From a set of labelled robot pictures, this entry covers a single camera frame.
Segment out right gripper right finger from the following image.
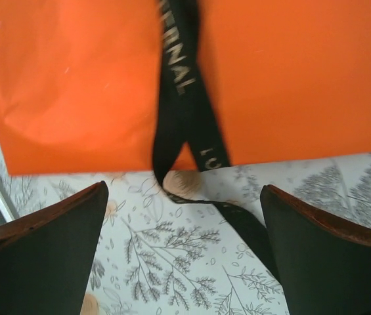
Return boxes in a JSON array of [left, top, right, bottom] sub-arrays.
[[260, 184, 371, 315]]

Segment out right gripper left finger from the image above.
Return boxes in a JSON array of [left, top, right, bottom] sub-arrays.
[[0, 181, 109, 315]]

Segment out orange wrapping paper sheet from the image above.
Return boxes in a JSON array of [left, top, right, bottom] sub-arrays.
[[0, 0, 371, 177]]

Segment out black ribbon gold lettering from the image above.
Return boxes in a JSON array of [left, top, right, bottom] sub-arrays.
[[152, 0, 283, 283]]

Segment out floral print tablecloth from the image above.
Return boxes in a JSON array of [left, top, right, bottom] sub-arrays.
[[0, 75, 371, 315]]

